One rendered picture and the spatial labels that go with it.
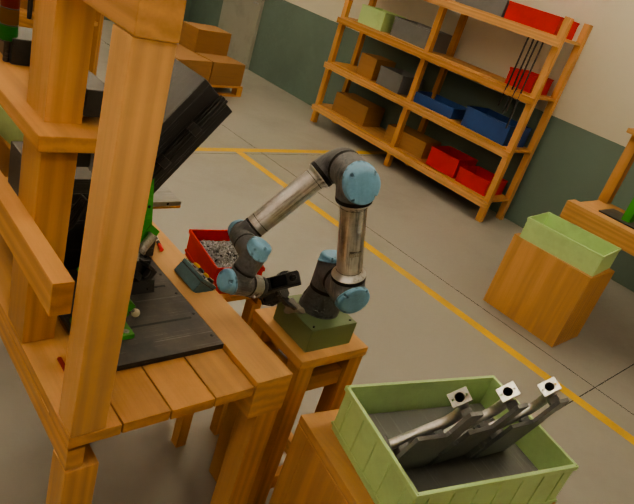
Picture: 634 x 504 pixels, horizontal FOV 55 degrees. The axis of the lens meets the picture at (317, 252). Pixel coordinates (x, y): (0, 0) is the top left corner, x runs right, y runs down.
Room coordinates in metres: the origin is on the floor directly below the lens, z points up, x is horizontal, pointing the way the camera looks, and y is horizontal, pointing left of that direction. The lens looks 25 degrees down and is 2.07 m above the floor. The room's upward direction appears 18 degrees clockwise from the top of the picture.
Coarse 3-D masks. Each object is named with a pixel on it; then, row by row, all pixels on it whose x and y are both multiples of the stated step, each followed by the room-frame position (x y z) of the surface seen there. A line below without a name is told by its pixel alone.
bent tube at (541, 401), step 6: (552, 378) 1.54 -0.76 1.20; (540, 384) 1.53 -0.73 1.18; (546, 384) 1.55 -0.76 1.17; (552, 384) 1.54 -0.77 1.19; (558, 384) 1.53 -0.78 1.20; (540, 390) 1.52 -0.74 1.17; (546, 390) 1.52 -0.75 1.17; (552, 390) 1.52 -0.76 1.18; (558, 390) 1.52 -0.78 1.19; (540, 396) 1.59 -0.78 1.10; (546, 396) 1.51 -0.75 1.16; (534, 402) 1.59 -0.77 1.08; (540, 402) 1.58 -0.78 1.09; (546, 402) 1.58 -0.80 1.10; (528, 408) 1.59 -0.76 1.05; (534, 408) 1.59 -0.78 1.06; (540, 408) 1.59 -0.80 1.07; (522, 414) 1.58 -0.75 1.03; (528, 414) 1.58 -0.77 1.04; (510, 420) 1.56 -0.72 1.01; (516, 420) 1.57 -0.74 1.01; (504, 426) 1.56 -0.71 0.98
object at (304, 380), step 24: (264, 336) 1.92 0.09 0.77; (288, 360) 1.79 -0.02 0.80; (360, 360) 1.96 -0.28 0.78; (312, 384) 1.83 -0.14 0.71; (336, 384) 1.92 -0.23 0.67; (288, 408) 1.75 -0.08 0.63; (336, 408) 1.93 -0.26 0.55; (288, 432) 1.78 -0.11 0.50; (216, 456) 1.94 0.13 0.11; (264, 456) 1.76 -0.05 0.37; (216, 480) 1.91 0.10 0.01; (264, 480) 1.75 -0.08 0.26
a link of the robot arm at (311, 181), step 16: (320, 160) 1.85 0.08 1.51; (304, 176) 1.83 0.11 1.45; (320, 176) 1.82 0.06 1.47; (288, 192) 1.80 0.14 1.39; (304, 192) 1.81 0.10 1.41; (272, 208) 1.78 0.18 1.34; (288, 208) 1.79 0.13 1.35; (240, 224) 1.76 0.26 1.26; (256, 224) 1.75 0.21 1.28; (272, 224) 1.77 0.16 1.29
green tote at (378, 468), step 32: (384, 384) 1.60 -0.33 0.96; (416, 384) 1.67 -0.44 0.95; (448, 384) 1.74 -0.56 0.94; (480, 384) 1.83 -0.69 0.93; (352, 416) 1.47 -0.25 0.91; (352, 448) 1.43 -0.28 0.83; (384, 448) 1.33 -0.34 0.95; (544, 448) 1.61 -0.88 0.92; (384, 480) 1.29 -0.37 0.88; (512, 480) 1.37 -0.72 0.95; (544, 480) 1.45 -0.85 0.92
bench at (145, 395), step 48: (0, 240) 1.82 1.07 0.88; (0, 288) 1.56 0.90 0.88; (0, 336) 1.48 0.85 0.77; (48, 384) 1.24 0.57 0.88; (144, 384) 1.35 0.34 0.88; (192, 384) 1.42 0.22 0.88; (240, 384) 1.48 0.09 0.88; (48, 432) 1.18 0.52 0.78; (96, 432) 1.13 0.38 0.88; (240, 432) 1.56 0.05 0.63; (240, 480) 1.54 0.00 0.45
